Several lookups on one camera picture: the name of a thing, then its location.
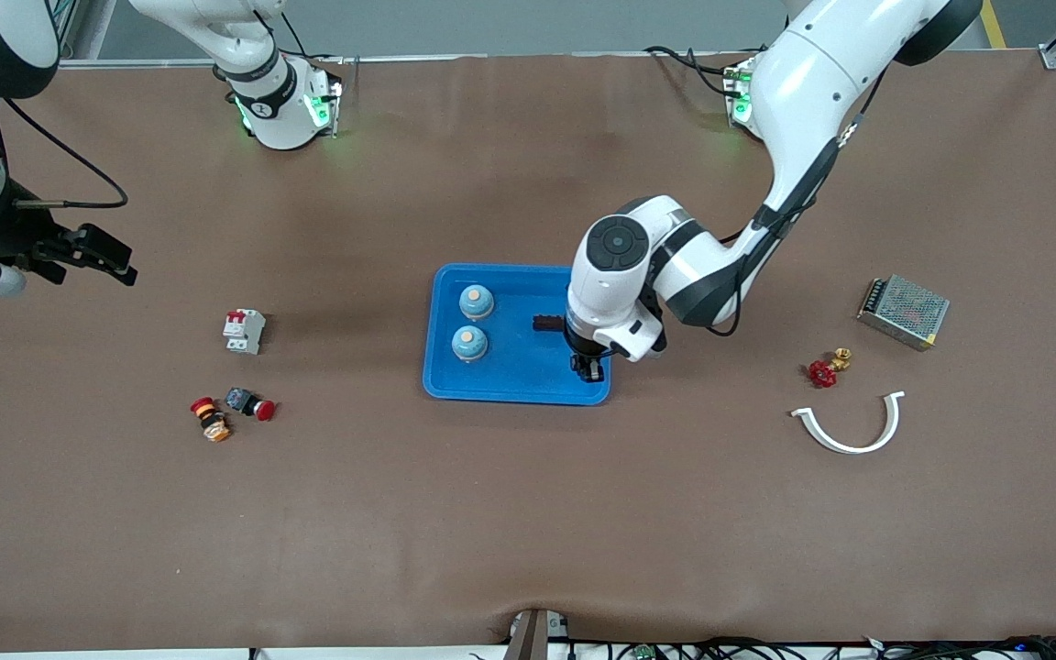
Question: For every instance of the metal mesh power supply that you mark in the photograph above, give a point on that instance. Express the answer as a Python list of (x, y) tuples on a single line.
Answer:
[(904, 312)]

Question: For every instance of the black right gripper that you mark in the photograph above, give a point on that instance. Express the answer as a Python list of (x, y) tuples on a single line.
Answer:
[(13, 234)]

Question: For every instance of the white curved plastic clamp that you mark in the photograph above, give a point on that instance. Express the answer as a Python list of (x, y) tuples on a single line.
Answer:
[(849, 447)]

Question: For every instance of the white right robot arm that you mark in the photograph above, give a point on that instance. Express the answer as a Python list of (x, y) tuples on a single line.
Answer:
[(271, 101)]

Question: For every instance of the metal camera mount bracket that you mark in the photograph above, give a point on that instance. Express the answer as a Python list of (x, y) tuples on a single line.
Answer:
[(533, 637)]

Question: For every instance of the blue desk bell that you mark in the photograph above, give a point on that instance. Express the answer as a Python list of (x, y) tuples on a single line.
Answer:
[(476, 302), (469, 344)]

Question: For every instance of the red emergency button yellow collar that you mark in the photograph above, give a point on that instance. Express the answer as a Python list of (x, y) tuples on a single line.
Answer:
[(210, 419)]

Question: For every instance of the red push button black block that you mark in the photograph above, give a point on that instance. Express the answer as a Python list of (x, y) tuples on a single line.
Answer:
[(249, 403)]

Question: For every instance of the blue plastic tray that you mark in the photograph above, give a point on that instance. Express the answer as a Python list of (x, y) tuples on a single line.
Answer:
[(510, 376)]

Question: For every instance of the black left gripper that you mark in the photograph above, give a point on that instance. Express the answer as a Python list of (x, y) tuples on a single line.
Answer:
[(582, 353)]

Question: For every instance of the brown table mat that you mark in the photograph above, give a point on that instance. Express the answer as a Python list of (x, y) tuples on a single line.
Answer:
[(528, 513)]

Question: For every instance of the white circuit breaker red switch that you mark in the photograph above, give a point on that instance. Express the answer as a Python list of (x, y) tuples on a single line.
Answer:
[(244, 330)]

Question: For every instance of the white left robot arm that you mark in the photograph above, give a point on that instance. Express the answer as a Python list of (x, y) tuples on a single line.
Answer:
[(620, 247)]

